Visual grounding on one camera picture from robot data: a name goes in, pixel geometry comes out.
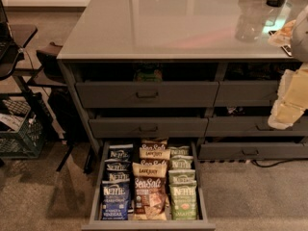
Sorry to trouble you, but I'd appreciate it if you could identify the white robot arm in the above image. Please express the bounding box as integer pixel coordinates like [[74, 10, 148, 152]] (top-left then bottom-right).
[[268, 6, 308, 130]]

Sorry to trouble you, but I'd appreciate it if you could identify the bottom right drawer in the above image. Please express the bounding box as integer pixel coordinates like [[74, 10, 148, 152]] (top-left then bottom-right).
[[198, 142, 308, 161]]

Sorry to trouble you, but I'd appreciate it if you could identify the black floor cable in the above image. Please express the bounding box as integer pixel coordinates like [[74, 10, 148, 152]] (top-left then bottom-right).
[[249, 158, 308, 169]]

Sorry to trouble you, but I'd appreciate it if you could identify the grey drawer cabinet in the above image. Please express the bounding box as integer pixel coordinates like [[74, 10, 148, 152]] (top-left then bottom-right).
[[59, 0, 307, 157]]

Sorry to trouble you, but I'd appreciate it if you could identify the rear blue Kettle bag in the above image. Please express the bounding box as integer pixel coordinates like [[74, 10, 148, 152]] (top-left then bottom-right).
[[109, 144, 134, 161]]

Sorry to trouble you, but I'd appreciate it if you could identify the green bag in top drawer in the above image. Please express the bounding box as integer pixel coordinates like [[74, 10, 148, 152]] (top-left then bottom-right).
[[134, 64, 163, 82]]

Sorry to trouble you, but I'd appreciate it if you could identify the top left drawer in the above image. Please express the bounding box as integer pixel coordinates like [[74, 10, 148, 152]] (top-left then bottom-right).
[[75, 81, 218, 108]]

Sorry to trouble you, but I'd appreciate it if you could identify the front green Kettle bag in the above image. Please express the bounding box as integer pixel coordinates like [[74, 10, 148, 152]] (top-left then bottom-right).
[[169, 180, 197, 220]]

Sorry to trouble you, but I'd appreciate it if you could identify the blue kettle bag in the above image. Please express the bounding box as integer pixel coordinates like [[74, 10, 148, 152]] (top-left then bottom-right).
[[102, 180, 130, 220], [109, 144, 134, 161], [105, 159, 131, 181]]

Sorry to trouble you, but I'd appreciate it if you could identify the black chair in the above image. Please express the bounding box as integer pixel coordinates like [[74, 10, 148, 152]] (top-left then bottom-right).
[[0, 0, 75, 173]]

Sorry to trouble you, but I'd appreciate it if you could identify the green kettle bag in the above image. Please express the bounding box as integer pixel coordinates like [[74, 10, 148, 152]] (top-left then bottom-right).
[[168, 169, 195, 184], [169, 180, 197, 220], [169, 155, 193, 169], [168, 145, 190, 157]]

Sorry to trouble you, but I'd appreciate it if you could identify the open bottom left drawer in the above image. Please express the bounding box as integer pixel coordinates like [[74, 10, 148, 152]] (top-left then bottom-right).
[[81, 139, 216, 231]]

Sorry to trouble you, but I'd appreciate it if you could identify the middle left drawer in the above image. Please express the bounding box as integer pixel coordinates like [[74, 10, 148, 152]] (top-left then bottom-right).
[[90, 117, 208, 138]]

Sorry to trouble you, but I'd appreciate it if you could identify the yellow late july bag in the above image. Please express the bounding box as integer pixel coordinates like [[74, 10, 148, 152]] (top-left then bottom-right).
[[140, 148, 170, 160], [133, 163, 167, 178]]

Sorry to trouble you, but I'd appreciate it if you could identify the rear green Kettle bag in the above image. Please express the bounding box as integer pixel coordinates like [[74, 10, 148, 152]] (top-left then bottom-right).
[[168, 145, 190, 157]]

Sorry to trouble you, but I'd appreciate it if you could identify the front blue Kettle bag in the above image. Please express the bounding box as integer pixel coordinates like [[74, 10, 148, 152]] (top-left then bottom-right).
[[102, 180, 130, 220]]

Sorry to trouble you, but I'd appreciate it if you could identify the middle right drawer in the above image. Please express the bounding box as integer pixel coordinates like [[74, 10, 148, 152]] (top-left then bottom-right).
[[205, 116, 308, 137]]

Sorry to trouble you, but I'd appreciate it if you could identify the green plastic crate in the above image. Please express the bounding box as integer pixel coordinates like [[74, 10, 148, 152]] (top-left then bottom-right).
[[0, 93, 46, 159]]

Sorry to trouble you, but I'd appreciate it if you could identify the top right drawer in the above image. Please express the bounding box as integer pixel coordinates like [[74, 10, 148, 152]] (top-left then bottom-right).
[[215, 80, 278, 107]]

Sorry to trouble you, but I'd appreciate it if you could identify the brown sea salt bag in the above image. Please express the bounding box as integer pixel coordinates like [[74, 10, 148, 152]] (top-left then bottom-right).
[[141, 139, 167, 150], [133, 177, 167, 220]]

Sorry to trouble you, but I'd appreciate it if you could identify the rear yellow Late July bag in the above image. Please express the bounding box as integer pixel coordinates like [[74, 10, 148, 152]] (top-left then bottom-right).
[[140, 148, 170, 160]]

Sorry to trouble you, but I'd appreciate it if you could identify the black white marker tag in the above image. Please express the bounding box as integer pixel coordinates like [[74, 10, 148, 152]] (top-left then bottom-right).
[[269, 31, 293, 57]]

